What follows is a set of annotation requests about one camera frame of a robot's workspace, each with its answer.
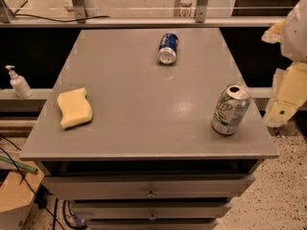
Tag grey metal rail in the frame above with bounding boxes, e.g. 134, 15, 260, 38
0, 16, 283, 29

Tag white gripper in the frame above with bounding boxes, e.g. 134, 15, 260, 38
261, 0, 307, 127

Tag blue pepsi can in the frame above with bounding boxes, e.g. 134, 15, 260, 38
157, 33, 178, 65

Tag grey drawer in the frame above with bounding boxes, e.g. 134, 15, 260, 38
87, 219, 218, 230
43, 174, 255, 200
71, 200, 230, 220

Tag grey drawer cabinet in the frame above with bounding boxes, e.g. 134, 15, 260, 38
18, 27, 280, 230

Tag bottom grey drawer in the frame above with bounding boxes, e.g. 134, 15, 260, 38
87, 219, 218, 230

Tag black cables on floor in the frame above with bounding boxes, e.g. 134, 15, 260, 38
0, 133, 88, 230

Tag left metal bracket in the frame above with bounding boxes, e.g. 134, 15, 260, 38
71, 0, 87, 23

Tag cardboard box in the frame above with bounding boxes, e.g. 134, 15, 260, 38
0, 170, 44, 230

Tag green silver 7up can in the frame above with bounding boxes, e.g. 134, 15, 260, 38
211, 83, 251, 135

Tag white pump bottle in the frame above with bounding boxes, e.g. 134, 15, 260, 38
6, 65, 33, 99

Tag middle grey drawer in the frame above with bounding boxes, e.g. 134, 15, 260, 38
71, 200, 230, 220

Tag yellow sponge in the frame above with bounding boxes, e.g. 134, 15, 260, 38
57, 87, 93, 129

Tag green rod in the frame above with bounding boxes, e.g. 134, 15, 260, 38
0, 155, 37, 173

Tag black cable on shelf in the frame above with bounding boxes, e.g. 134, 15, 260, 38
12, 0, 110, 23

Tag top grey drawer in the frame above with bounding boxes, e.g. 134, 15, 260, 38
43, 174, 255, 200

